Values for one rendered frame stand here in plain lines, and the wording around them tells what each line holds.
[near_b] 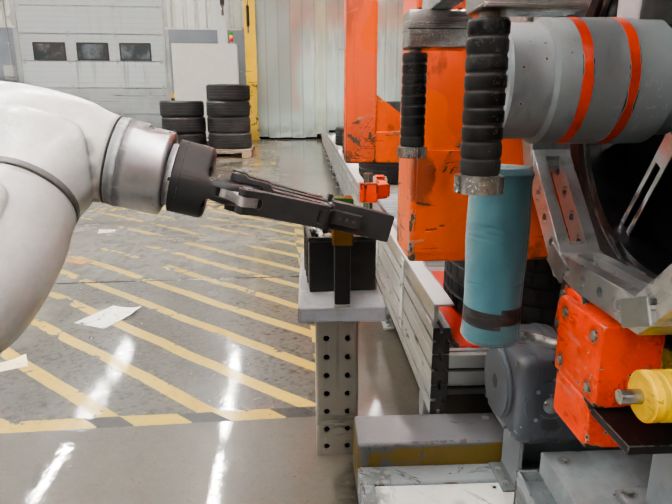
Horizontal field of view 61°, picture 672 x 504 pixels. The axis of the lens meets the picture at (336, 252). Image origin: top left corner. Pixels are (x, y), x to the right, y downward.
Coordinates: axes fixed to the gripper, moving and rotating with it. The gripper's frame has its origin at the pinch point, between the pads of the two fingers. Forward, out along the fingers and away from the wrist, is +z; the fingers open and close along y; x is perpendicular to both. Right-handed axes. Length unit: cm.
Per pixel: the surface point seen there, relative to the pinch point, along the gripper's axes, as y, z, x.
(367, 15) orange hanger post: 237, 29, -64
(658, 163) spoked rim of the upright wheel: 9.2, 38.9, -15.6
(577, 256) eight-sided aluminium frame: 11.1, 33.8, -0.8
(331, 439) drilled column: 60, 22, 62
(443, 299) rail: 59, 37, 22
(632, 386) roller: -6.4, 34.5, 10.0
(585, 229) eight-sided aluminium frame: 15.8, 36.5, -4.4
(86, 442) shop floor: 73, -36, 82
